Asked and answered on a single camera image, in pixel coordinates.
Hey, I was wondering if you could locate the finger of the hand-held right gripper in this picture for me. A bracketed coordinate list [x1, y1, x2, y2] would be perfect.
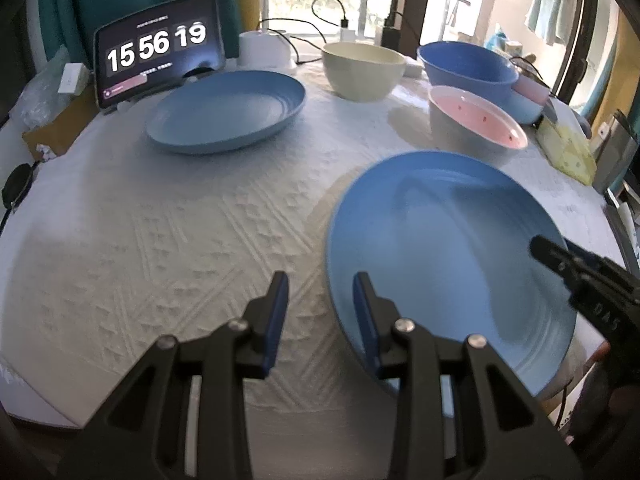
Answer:
[530, 235, 581, 291]
[565, 240, 608, 273]

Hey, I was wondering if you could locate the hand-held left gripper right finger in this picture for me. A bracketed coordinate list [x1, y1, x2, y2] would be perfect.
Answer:
[352, 271, 583, 480]

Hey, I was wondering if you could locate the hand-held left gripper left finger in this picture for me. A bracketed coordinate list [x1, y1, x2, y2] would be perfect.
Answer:
[57, 270, 291, 480]

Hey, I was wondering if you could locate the blue plate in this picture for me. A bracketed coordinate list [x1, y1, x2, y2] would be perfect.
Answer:
[145, 70, 307, 156]
[325, 150, 581, 398]

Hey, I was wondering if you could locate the pink bowl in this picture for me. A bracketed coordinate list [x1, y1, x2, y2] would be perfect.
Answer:
[429, 85, 529, 167]

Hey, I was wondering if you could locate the blue bowl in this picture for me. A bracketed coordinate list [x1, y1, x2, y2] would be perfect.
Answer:
[417, 41, 521, 107]

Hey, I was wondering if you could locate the cream bowl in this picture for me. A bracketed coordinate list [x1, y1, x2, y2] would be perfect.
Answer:
[321, 41, 407, 102]

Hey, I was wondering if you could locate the yellow tissue packet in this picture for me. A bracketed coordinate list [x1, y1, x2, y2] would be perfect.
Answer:
[537, 120, 598, 186]

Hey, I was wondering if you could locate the silver metal flask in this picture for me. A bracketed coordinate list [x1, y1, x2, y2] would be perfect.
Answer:
[592, 110, 640, 196]

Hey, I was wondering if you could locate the pink and blue lunch container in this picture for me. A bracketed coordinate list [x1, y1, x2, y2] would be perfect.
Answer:
[505, 76, 557, 126]

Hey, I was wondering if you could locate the yellow curtain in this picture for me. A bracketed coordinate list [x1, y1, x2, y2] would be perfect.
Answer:
[610, 10, 640, 126]

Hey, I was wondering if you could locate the hanging light blue towel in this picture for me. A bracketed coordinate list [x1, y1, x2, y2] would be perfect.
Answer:
[525, 0, 573, 46]

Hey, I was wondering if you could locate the white lamp base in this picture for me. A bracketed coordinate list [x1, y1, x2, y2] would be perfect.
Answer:
[237, 30, 296, 68]

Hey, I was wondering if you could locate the black charger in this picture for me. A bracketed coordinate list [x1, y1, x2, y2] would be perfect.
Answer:
[381, 11, 403, 50]

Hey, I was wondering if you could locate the open cardboard box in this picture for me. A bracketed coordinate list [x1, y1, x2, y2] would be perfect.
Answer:
[22, 82, 101, 161]

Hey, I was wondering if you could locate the black round disc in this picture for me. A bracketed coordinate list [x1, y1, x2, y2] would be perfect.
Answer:
[2, 164, 36, 208]

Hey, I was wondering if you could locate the tablet with clock display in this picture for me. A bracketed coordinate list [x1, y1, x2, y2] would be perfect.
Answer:
[93, 0, 226, 110]

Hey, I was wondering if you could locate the small white box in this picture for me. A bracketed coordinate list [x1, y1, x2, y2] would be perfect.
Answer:
[57, 62, 86, 96]

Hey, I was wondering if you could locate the clear plastic bag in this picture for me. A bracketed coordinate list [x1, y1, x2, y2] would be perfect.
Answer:
[20, 45, 76, 131]

